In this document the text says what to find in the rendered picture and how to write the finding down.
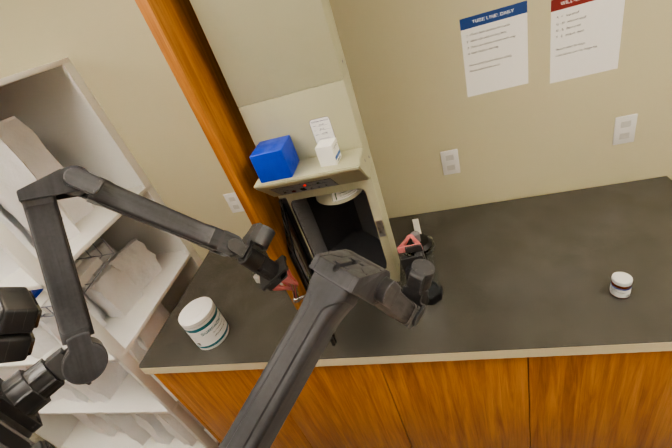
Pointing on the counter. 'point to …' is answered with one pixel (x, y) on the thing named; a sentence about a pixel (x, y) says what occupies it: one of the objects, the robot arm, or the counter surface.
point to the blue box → (275, 159)
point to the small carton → (328, 152)
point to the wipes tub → (204, 323)
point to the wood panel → (200, 80)
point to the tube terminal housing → (295, 111)
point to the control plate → (305, 186)
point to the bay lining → (333, 221)
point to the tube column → (263, 16)
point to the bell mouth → (338, 197)
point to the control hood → (353, 159)
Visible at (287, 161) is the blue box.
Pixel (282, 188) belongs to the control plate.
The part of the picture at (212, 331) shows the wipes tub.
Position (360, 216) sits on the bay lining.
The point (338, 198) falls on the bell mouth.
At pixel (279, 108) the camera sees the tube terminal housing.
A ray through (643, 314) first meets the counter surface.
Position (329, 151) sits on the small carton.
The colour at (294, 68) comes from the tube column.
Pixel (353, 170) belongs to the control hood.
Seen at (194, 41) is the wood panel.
